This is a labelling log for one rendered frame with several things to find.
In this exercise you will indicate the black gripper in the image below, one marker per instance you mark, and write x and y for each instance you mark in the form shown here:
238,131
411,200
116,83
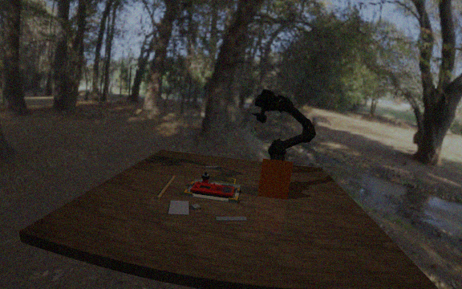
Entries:
267,105

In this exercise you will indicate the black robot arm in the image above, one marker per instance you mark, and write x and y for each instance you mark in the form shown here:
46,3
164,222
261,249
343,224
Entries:
278,148

